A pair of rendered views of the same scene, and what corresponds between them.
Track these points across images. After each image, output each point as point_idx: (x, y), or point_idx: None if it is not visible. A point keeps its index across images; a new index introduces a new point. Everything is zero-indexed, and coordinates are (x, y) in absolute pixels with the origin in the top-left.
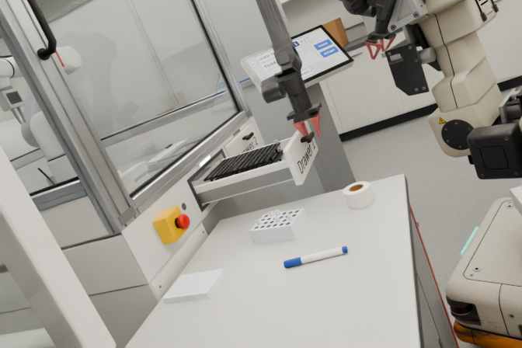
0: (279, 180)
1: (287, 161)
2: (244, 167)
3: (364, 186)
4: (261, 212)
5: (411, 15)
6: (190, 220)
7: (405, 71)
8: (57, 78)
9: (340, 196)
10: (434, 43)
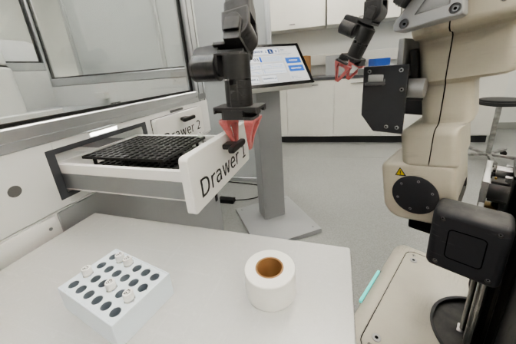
0: (168, 196)
1: (182, 176)
2: (133, 158)
3: (285, 271)
4: (140, 226)
5: (444, 8)
6: (23, 213)
7: (381, 99)
8: None
9: (245, 253)
10: (431, 75)
